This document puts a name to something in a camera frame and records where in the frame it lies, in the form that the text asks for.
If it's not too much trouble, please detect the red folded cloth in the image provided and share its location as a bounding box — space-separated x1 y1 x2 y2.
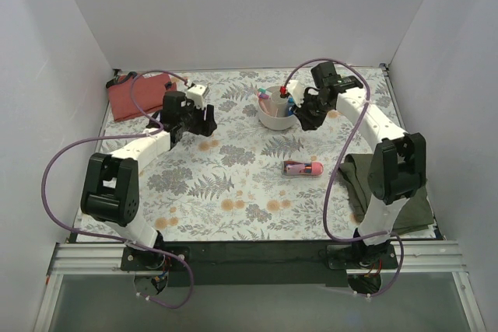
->
106 72 177 122

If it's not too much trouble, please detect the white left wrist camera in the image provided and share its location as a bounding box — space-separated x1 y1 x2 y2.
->
186 84 209 110

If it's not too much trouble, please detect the olive green folded cloth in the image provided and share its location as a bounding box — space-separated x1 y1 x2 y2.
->
338 153 434 235

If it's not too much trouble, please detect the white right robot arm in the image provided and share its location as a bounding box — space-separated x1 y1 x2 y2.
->
280 58 426 268

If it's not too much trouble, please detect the white divided round container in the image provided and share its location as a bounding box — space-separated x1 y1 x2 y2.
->
258 86 297 131

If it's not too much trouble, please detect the blue grey glue stick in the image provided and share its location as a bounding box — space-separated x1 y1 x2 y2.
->
286 98 295 117

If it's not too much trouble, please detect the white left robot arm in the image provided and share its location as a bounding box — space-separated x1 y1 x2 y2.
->
80 85 217 270

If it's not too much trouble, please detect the pink transparent pencil case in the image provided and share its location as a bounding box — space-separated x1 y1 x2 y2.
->
282 160 324 176

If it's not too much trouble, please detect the aluminium front rail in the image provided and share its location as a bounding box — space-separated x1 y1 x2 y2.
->
34 240 486 331

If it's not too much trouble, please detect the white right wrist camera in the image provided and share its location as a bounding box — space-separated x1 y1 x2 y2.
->
279 79 306 107

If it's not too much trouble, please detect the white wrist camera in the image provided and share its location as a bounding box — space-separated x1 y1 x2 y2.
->
279 79 306 107
186 84 209 110

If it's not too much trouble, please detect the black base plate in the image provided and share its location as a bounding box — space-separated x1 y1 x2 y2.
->
120 240 402 288

